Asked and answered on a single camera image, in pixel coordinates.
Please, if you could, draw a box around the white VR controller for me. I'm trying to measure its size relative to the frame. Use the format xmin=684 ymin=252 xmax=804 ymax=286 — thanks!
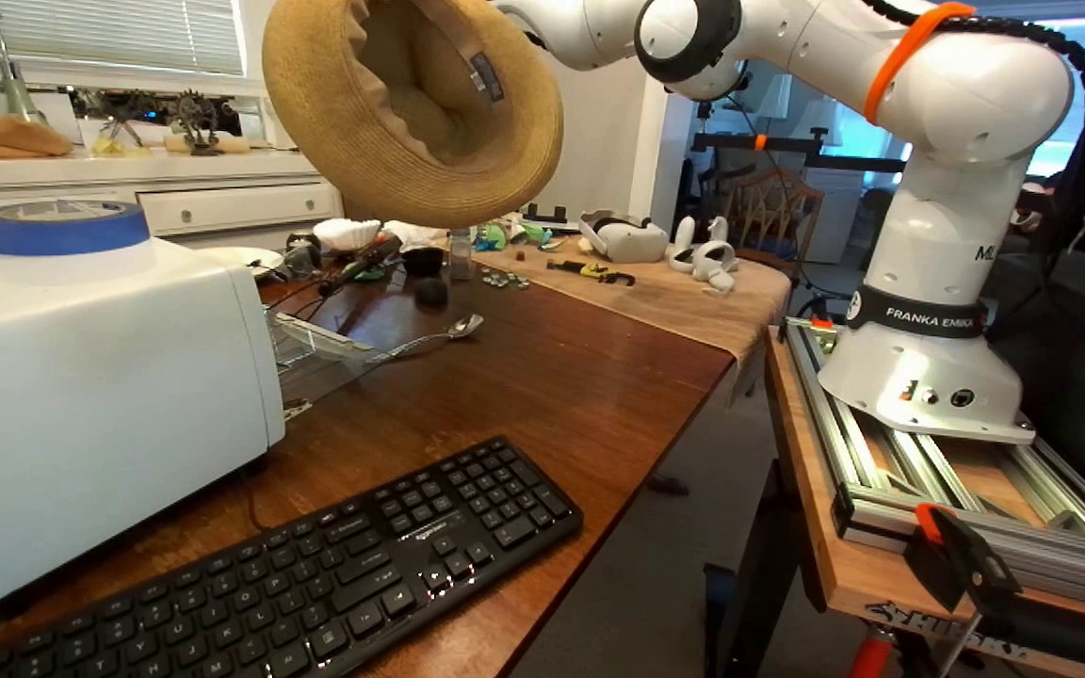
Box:
xmin=668 ymin=216 xmax=737 ymax=295

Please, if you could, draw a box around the clear glass tray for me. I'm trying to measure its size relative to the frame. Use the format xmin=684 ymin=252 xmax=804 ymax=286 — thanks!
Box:
xmin=269 ymin=314 xmax=374 ymax=369

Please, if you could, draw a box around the white toaster oven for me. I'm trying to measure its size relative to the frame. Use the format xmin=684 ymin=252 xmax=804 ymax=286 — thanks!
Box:
xmin=0 ymin=242 xmax=282 ymax=597

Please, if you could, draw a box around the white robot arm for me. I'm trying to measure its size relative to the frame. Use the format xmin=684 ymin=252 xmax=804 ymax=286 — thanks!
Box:
xmin=493 ymin=0 xmax=1085 ymax=446

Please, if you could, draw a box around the blue tape roll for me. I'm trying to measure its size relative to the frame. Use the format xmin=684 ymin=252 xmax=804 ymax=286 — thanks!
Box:
xmin=0 ymin=199 xmax=152 ymax=255

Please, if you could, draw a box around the white sideboard cabinet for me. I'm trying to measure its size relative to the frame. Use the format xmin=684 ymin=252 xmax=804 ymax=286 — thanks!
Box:
xmin=134 ymin=181 xmax=344 ymax=237

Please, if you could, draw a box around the tan woven straw hat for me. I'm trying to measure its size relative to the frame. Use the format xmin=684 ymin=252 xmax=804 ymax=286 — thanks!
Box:
xmin=262 ymin=0 xmax=566 ymax=225

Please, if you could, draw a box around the aluminium rail robot base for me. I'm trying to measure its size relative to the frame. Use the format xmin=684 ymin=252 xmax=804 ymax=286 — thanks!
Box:
xmin=776 ymin=320 xmax=1085 ymax=604

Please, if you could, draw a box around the wooden chair by window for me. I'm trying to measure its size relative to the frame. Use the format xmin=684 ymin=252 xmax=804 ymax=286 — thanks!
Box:
xmin=723 ymin=171 xmax=822 ymax=279

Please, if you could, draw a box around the black orange clamp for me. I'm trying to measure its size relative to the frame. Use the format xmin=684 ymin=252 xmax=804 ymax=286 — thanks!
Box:
xmin=905 ymin=503 xmax=1085 ymax=664

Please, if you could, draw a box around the white VR headset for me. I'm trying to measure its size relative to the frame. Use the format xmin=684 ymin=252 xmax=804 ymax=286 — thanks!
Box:
xmin=579 ymin=216 xmax=668 ymax=263

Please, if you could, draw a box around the black computer keyboard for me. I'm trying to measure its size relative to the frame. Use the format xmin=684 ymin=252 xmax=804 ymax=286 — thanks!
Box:
xmin=0 ymin=435 xmax=584 ymax=678

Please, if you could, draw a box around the metal spoon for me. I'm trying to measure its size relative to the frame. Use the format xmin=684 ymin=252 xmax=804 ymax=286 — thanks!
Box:
xmin=378 ymin=314 xmax=481 ymax=363

